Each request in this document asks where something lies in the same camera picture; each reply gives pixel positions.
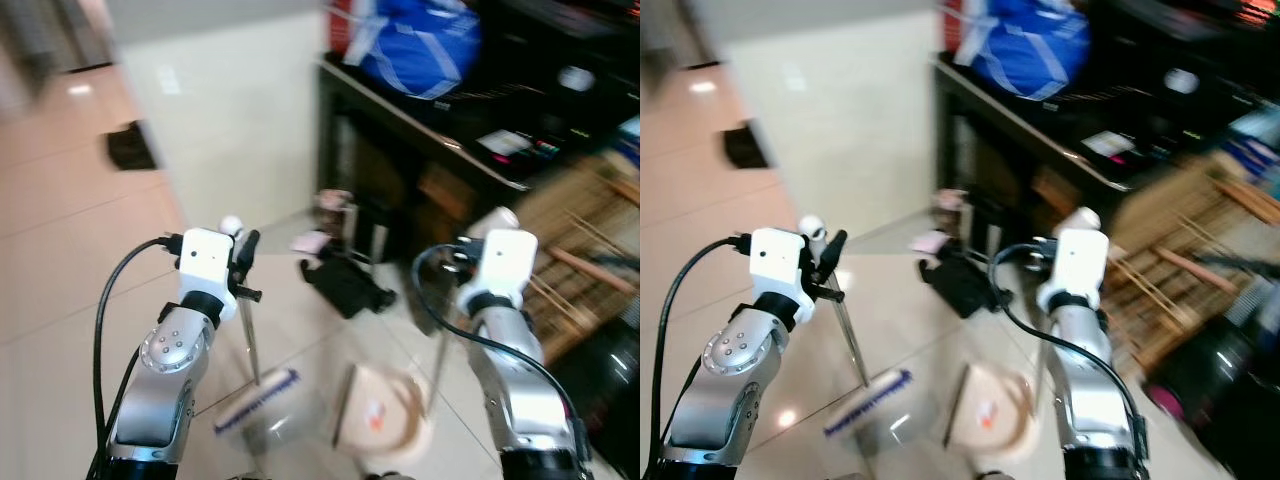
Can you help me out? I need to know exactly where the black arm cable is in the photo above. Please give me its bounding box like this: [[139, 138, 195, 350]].
[[411, 243, 593, 463], [988, 243, 1149, 463], [650, 236, 753, 461], [90, 235, 184, 456]]

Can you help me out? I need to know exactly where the black desk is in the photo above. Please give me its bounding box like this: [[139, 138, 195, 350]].
[[930, 0, 1280, 261], [316, 0, 641, 263]]

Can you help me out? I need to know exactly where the beige long-handled dustpan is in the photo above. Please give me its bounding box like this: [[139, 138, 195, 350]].
[[940, 206, 1103, 463], [329, 206, 521, 467]]

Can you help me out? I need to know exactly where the blue fabric bag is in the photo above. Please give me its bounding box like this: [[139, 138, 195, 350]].
[[348, 0, 484, 102], [958, 0, 1093, 101]]

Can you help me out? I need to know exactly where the broom with metal handle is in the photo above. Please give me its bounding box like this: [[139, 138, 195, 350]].
[[800, 214, 914, 439], [212, 212, 302, 437]]

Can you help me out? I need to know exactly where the small black box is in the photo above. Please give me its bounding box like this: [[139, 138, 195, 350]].
[[107, 121, 160, 172], [723, 121, 771, 170]]

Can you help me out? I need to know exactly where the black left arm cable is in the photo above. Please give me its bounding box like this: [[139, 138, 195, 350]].
[[90, 235, 184, 456], [650, 236, 753, 461]]

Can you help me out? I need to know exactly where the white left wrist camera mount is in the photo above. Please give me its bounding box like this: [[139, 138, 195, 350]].
[[748, 228, 813, 307], [177, 228, 242, 301]]

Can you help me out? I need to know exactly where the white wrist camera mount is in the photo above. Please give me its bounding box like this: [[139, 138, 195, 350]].
[[1048, 228, 1111, 301], [177, 228, 242, 301], [748, 228, 813, 307], [476, 230, 542, 301]]

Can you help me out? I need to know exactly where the black object on floor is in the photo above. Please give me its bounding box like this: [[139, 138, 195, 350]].
[[299, 250, 397, 320], [918, 252, 1013, 319]]

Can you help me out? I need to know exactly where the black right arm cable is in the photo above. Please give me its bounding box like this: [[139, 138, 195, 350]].
[[411, 243, 593, 463], [988, 243, 1149, 463]]

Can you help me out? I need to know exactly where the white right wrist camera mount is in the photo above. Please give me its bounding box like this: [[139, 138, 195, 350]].
[[1048, 228, 1111, 301], [476, 230, 542, 301]]

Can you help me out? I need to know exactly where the black vacuum cleaner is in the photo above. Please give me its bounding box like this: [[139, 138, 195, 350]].
[[1140, 318, 1280, 453], [555, 318, 641, 426]]

